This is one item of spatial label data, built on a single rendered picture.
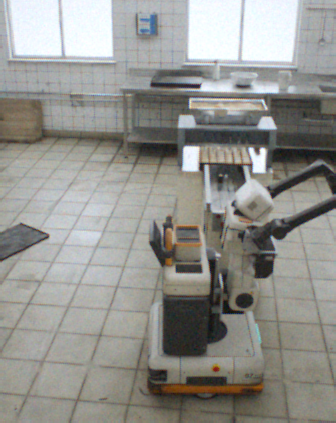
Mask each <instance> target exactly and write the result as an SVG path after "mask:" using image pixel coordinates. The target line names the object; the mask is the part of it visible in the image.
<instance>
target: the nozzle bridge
mask: <svg viewBox="0 0 336 423"><path fill-rule="evenodd" d="M207 130H208V134H207ZM215 130H216V133H215ZM224 131H225V132H224ZM232 131H233V136H232V143H231V144H230V143H229V137H230V134H232ZM240 131H241V135H240V143H239V144H238V137H239V134H240ZM249 131H250V134H249ZM223 132H224V141H223V143H221V134H223ZM214 133H215V143H213V134H214ZM205 134H207V143H205V142H204V137H205ZM247 134H249V141H248V144H246V143H245V141H246V135H247ZM276 136H277V129H276V127H275V125H274V122H273V120H272V118H271V117H263V118H262V120H261V121H260V123H259V125H258V126H239V125H196V123H195V120H194V118H193V116H185V115H180V116H179V127H178V166H183V165H184V148H185V147H212V148H259V149H265V164H266V168H271V164H272V153H273V150H275V146H276Z"/></svg>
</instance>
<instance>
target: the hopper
mask: <svg viewBox="0 0 336 423"><path fill-rule="evenodd" d="M218 103H222V104H223V105H224V106H229V105H235V106H239V105H238V103H243V104H245V103H246V104H247V103H252V104H253V105H257V106H261V108H262V109H233V108H192V107H191V106H200V105H202V106H211V105H216V104H218ZM189 108H190V110H191V113H192V115H193V118H194V120H195V123H196V125H239V126H258V125H259V123H260V121H261V120H262V118H263V115H264V113H265V111H266V110H267V108H266V106H265V104H264V103H263V100H225V99H190V103H189Z"/></svg>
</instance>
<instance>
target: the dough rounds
mask: <svg viewBox="0 0 336 423"><path fill-rule="evenodd" d="M244 149H245V148H240V152H237V148H232V151H231V152H229V150H228V148H224V149H223V152H220V148H215V150H214V151H213V150H212V147H207V151H204V147H199V157H200V163H239V164H251V160H250V156H249V152H245V150H244Z"/></svg>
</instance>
